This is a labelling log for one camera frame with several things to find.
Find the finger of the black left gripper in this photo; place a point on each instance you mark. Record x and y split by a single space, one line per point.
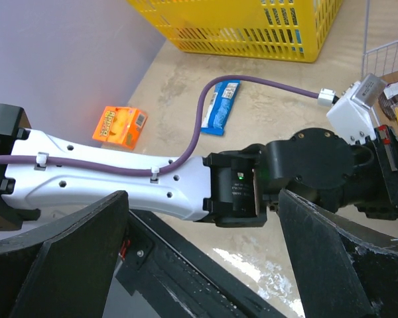
64 268

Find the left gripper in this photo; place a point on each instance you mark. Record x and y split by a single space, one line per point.
376 170

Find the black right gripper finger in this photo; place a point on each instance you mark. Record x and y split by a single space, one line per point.
342 269

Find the blue small snack packet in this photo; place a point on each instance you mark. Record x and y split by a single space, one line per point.
220 107

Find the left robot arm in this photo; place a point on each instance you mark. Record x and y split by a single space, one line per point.
228 189

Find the orange snack box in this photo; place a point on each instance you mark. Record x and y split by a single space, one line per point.
120 126

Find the yellow plastic shopping basket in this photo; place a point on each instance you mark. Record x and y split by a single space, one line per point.
290 30

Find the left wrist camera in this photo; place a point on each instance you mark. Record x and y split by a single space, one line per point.
352 116

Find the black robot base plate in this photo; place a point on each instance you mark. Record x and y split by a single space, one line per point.
177 279

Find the white wire wooden shelf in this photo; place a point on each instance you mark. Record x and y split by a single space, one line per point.
380 50

